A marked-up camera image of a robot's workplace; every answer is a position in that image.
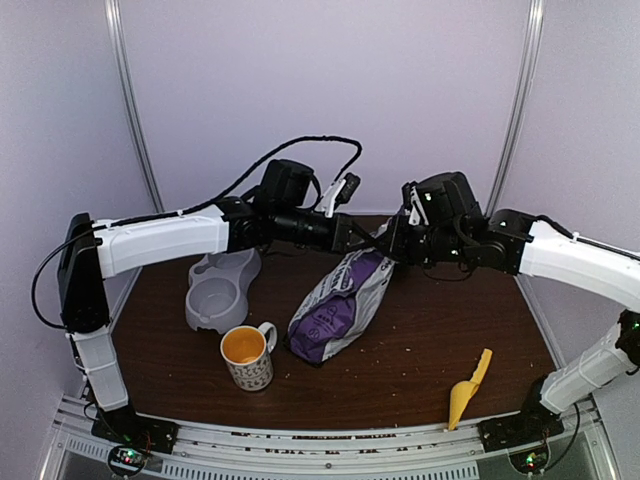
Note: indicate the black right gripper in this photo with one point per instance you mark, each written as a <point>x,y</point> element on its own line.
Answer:
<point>395,250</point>

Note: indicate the right aluminium corner post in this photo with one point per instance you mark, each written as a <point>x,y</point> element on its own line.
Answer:
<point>527,70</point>

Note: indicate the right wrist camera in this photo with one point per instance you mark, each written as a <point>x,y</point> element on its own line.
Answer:
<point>410,196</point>

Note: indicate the grey double pet feeder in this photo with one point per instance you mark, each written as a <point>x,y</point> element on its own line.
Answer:
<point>217,298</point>

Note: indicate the purple pet food bag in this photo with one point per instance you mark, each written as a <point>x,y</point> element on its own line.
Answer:
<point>339,309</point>

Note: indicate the left aluminium corner post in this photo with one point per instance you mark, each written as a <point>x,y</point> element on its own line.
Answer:
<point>117,36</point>

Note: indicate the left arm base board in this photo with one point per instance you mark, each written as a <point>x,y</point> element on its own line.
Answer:
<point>136,442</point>

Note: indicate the yellow plastic scoop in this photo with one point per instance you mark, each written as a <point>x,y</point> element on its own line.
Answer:
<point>462,392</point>

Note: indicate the right arm base board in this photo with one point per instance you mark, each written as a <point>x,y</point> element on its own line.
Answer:
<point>525,437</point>

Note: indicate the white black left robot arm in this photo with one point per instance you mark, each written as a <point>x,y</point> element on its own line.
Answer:
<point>227,232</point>

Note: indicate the white mug yellow inside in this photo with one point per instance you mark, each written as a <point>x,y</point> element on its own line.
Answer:
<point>246,351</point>

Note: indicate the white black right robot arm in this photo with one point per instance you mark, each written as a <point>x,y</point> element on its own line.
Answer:
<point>441,221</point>

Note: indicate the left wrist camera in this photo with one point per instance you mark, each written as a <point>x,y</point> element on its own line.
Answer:
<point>351,184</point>

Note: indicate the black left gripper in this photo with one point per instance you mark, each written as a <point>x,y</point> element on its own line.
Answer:
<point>344,225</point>

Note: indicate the aluminium front rail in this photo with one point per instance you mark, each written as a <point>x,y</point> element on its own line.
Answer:
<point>210,451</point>

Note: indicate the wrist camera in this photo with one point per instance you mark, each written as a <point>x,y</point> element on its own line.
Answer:
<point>410,196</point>
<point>351,184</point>

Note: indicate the aluminium corner post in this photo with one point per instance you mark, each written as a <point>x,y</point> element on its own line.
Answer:
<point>117,36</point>
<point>527,70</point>

